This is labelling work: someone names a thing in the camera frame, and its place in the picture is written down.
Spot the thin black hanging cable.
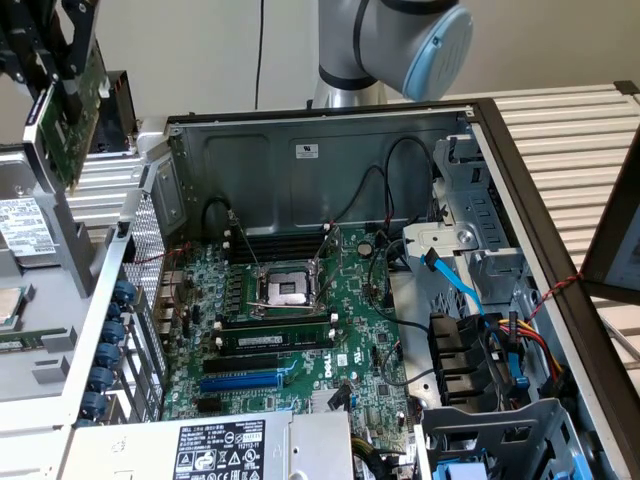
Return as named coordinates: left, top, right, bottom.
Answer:
left=254, top=0, right=267, bottom=112

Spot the long black expansion slot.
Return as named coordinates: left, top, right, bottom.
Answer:
left=202, top=353, right=281, bottom=376

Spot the silver chipset heatsink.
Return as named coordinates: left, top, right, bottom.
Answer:
left=308, top=387, right=352, bottom=414

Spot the green GPU with black heatsink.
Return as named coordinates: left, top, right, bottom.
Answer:
left=22, top=27, right=110, bottom=197

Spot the thin locking lever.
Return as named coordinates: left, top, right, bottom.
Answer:
left=247, top=299, right=321, bottom=315
left=228, top=210, right=262, bottom=270

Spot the dark framed panel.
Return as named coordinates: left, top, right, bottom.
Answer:
left=581, top=122, right=640, bottom=305

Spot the silver metal drive bay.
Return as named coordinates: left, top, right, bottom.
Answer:
left=402, top=134, right=532, bottom=311

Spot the grey metal disk cage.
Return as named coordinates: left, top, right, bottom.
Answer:
left=412, top=397, right=620, bottom=480

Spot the blue SATA wire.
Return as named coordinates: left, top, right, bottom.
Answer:
left=421, top=252, right=486, bottom=319

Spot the empty black RAM slot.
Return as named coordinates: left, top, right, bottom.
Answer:
left=214, top=312, right=337, bottom=332
left=227, top=248, right=327, bottom=264
left=226, top=233, right=327, bottom=250

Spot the silver USB port block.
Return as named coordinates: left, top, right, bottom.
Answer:
left=157, top=298, right=182, bottom=338

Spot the silver CPU chip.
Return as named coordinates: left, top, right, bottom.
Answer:
left=0, top=287, right=25, bottom=332

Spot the braided PSU cable bundle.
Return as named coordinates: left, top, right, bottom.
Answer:
left=351, top=436, right=382, bottom=472

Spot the coloured power wire bundle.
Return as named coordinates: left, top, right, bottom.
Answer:
left=499, top=309, right=567, bottom=397

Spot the thin grey metal rod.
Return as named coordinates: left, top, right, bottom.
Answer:
left=602, top=319, right=640, bottom=362

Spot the green Dell motherboard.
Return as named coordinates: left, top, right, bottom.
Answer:
left=159, top=219, right=422, bottom=451

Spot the open PC case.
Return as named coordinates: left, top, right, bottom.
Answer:
left=59, top=97, right=640, bottom=480

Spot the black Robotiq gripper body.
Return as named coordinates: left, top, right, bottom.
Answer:
left=0, top=0, right=66, bottom=54

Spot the silver socket cover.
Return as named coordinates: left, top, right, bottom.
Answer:
left=310, top=224, right=347, bottom=302

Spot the blue plastic latch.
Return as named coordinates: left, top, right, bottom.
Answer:
left=508, top=349, right=531, bottom=390

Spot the grey parts rack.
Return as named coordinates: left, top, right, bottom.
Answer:
left=0, top=144, right=107, bottom=402

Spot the hard disk with white label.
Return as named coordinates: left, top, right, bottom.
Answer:
left=0, top=144, right=60, bottom=270

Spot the black table end cap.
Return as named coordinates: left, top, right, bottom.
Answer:
left=613, top=79, right=640, bottom=106

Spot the grey power supply with label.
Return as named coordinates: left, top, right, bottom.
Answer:
left=59, top=409, right=357, bottom=480

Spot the thin black wire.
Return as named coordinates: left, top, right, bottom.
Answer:
left=331, top=165, right=390, bottom=227
left=366, top=238, right=432, bottom=335
left=200, top=196, right=242, bottom=251
left=384, top=136, right=440, bottom=227
left=378, top=342, right=437, bottom=390

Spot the green RAM stick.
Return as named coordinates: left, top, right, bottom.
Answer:
left=0, top=327, right=70, bottom=355

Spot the CPU socket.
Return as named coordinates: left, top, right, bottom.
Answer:
left=247, top=262, right=326, bottom=321

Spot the blue plastic disk carrier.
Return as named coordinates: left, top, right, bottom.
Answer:
left=433, top=462, right=490, bottom=480

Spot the black plastic fan shroud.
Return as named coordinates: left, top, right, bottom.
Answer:
left=428, top=312, right=512, bottom=412

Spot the red black twisted wire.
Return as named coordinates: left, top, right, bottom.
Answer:
left=133, top=241, right=195, bottom=322
left=531, top=272, right=585, bottom=320

